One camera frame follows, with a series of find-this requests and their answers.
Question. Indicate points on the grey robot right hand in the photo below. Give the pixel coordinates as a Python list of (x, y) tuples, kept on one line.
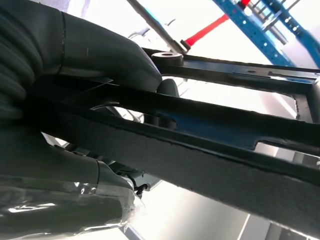
[(75, 49)]

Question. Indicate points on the red barrier belt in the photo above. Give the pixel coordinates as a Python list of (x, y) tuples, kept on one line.
[(207, 30)]

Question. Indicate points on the blue metal shelf rack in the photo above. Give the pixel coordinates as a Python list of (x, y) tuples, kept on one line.
[(250, 30)]

